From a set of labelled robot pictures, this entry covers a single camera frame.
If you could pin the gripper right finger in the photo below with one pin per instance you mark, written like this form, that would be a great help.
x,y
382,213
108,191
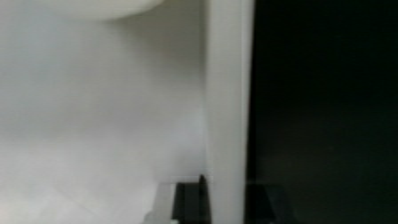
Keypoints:
x,y
266,207

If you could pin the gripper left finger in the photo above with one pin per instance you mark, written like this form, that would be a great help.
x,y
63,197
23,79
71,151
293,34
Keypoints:
x,y
179,205

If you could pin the white square tabletop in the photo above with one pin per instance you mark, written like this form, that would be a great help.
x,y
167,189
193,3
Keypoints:
x,y
122,108

